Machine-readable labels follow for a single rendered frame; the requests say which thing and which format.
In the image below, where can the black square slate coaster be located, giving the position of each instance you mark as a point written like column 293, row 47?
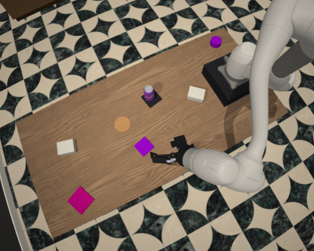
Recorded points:
column 156, row 99

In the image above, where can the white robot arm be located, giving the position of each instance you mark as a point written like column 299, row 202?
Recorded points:
column 262, row 66

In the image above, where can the tan round flat disc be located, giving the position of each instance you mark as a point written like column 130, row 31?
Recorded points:
column 122, row 124

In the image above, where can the purple flat square block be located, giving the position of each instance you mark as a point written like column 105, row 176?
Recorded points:
column 144, row 146

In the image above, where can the purple drink can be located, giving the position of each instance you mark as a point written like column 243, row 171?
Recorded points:
column 149, row 93

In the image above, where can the purple cylinder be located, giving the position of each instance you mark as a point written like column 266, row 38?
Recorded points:
column 215, row 42

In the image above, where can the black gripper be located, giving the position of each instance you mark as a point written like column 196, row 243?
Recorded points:
column 178, row 156

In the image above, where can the magenta flat slab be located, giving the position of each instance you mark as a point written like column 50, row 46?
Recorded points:
column 80, row 200

